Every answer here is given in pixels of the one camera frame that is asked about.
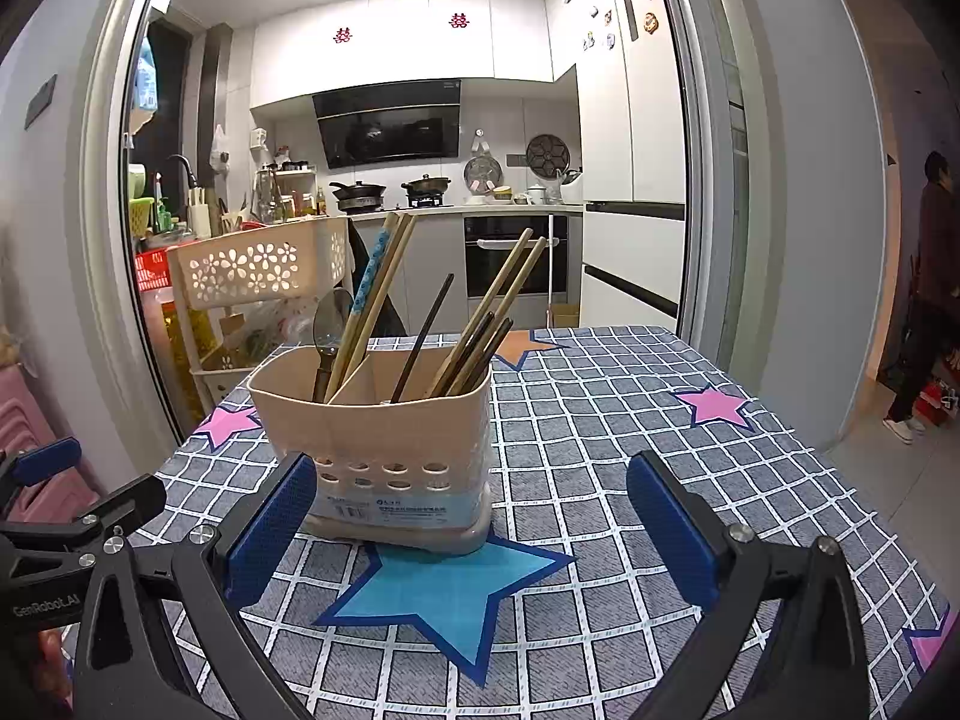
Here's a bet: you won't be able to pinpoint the black wok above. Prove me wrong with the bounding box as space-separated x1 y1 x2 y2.
329 180 389 212

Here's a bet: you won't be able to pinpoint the beige flower-cutout storage rack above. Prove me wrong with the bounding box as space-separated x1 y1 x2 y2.
166 219 355 407

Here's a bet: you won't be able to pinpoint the red gift box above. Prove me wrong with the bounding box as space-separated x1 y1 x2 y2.
916 379 958 425

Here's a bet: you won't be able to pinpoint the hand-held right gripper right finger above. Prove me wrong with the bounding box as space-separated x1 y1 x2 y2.
625 451 890 720

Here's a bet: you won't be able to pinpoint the dark chopstick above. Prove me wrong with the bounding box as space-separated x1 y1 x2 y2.
441 310 496 396
454 317 515 396
390 273 456 401

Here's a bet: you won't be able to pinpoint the white refrigerator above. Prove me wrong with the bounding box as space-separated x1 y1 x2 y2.
577 0 688 362

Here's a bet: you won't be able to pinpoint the black range hood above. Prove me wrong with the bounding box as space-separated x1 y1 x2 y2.
313 79 461 170

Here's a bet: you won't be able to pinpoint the person's left hand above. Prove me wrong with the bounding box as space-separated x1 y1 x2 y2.
30 624 77 692

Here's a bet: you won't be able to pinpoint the black faucet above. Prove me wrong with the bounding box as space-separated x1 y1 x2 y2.
166 154 198 200

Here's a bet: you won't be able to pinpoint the yellow cooking oil bottle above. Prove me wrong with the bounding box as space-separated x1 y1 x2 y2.
153 300 220 422

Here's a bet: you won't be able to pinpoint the beige plastic utensil holder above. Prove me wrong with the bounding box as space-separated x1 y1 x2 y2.
247 343 494 557

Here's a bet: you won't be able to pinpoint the black built-in oven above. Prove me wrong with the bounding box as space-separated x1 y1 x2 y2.
463 214 569 300

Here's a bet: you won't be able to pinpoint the grey sliding door frame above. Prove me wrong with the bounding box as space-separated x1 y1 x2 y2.
79 0 755 443

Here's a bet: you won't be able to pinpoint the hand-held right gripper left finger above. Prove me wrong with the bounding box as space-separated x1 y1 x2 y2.
71 451 318 720

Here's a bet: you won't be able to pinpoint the spice rack with bottles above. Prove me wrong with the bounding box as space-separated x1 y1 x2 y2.
255 165 328 223

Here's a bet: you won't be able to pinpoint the dark wall switch panel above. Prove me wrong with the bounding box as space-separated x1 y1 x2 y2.
24 75 59 131

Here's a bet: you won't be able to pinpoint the blue patterned chopstick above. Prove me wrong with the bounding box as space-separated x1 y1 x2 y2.
324 211 400 400

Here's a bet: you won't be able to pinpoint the kitchen base cabinet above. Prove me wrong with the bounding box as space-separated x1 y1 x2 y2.
349 206 585 338

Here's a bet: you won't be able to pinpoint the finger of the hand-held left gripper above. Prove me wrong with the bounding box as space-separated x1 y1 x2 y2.
0 473 168 542
0 436 83 493

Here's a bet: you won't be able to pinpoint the clear plastic bag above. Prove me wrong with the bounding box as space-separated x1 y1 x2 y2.
246 295 325 362

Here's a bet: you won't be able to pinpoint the red plastic basket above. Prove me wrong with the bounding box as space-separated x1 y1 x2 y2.
134 249 176 293

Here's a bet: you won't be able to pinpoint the white wall cabinets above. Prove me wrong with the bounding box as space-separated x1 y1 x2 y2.
250 0 557 110

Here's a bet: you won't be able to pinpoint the checked tablecloth with stars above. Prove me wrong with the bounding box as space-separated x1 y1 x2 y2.
71 326 960 720

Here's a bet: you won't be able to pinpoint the pink plastic stool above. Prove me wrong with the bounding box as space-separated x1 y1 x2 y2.
0 360 100 497

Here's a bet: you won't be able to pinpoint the dark round patterned plate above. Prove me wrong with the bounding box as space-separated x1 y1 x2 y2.
525 133 573 176

